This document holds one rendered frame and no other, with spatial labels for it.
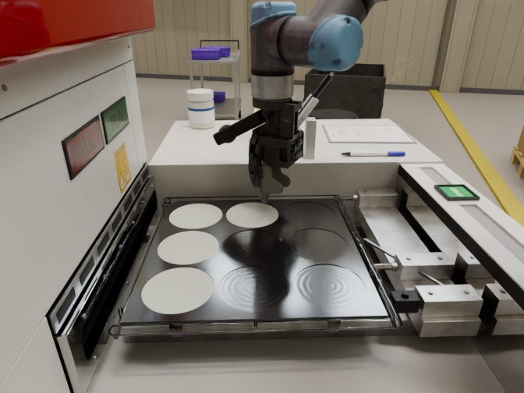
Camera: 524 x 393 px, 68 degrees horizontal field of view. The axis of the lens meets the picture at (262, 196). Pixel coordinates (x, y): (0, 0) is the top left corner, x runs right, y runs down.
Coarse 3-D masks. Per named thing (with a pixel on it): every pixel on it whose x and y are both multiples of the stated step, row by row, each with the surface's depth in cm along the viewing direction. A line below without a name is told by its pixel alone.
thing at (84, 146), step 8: (96, 120) 53; (88, 128) 50; (96, 128) 53; (80, 136) 48; (88, 136) 50; (96, 136) 53; (72, 144) 45; (80, 144) 48; (88, 144) 50; (96, 144) 53; (72, 152) 45; (80, 152) 48; (88, 152) 50; (96, 152) 53; (72, 160) 45; (80, 160) 48; (88, 160) 50; (72, 168) 45
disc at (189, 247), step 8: (184, 232) 69; (192, 232) 69; (200, 232) 69; (168, 240) 66; (176, 240) 66; (184, 240) 66; (192, 240) 66; (200, 240) 66; (208, 240) 66; (216, 240) 66; (160, 248) 64; (168, 248) 64; (176, 248) 64; (184, 248) 64; (192, 248) 64; (200, 248) 64; (208, 248) 64; (216, 248) 64; (160, 256) 62; (168, 256) 62; (176, 256) 62; (184, 256) 62; (192, 256) 62; (200, 256) 62; (208, 256) 62
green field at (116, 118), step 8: (120, 104) 63; (112, 112) 59; (120, 112) 63; (104, 120) 56; (112, 120) 59; (120, 120) 63; (128, 120) 67; (112, 128) 59; (120, 128) 63; (112, 136) 59
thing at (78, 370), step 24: (144, 192) 74; (120, 240) 59; (144, 240) 73; (96, 288) 50; (120, 288) 59; (72, 312) 45; (72, 336) 43; (96, 336) 51; (72, 360) 43; (96, 360) 49; (72, 384) 45
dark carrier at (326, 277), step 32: (160, 224) 71; (224, 224) 71; (288, 224) 71; (320, 224) 71; (224, 256) 62; (256, 256) 62; (288, 256) 62; (320, 256) 62; (352, 256) 62; (224, 288) 55; (256, 288) 55; (288, 288) 55; (320, 288) 55; (352, 288) 55; (128, 320) 49; (160, 320) 49; (192, 320) 49; (224, 320) 49
